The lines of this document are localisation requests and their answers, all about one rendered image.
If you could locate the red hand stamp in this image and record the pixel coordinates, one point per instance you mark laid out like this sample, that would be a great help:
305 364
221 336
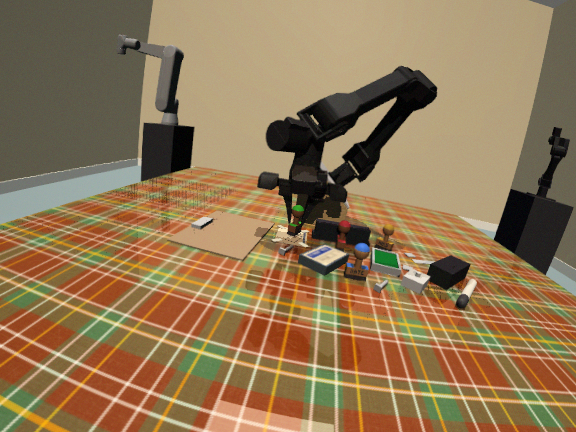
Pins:
344 227

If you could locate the cream and blue stamp pad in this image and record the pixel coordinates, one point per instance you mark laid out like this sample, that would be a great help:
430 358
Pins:
323 259

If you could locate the brown clipboard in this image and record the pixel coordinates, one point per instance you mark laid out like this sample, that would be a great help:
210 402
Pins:
224 234

